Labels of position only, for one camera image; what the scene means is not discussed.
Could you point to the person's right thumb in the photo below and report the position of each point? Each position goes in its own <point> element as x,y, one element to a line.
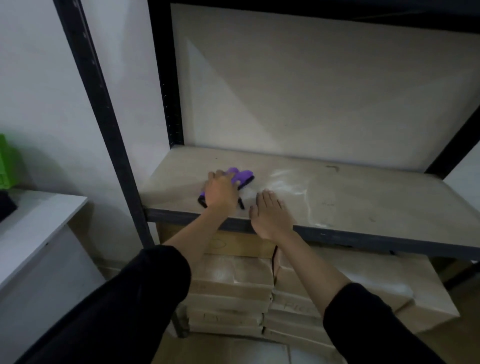
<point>252,214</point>

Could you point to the person's left hand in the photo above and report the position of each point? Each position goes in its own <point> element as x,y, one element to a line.
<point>222,193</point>

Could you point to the black metal shelving rack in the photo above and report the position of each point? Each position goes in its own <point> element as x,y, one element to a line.
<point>105,120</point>

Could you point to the person's right middle finger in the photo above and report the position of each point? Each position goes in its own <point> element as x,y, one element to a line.
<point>267,198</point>

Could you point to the person's left fingers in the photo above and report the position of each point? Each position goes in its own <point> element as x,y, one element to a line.
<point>221,175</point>

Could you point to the beige shelf board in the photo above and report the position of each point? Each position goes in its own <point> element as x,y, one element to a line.
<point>356,195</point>

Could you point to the stack of flat cardboard boxes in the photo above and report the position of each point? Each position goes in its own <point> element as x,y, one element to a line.
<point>232,296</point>

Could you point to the brown cardboard box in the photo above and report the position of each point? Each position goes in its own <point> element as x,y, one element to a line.
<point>240,243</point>

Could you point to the person's right hand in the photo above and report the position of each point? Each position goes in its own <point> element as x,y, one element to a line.
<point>270,221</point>

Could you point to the large pale cardboard box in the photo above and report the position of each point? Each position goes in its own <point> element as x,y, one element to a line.
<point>393,285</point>

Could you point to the purple and black cleaning brush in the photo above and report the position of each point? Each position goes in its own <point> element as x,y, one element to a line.
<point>244,177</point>

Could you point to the green plastic object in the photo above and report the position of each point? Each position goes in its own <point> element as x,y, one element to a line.
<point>6,165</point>

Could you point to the white table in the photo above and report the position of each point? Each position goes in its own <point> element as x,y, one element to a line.
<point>33,240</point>

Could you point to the black object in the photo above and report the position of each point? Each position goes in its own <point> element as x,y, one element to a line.
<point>5,204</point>

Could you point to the person's left forearm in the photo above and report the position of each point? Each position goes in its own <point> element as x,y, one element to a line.
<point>150,288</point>

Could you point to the person's right little finger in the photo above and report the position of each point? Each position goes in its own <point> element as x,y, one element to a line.
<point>282,207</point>

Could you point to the person's right forearm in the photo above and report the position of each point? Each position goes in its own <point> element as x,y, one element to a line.
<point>337,296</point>

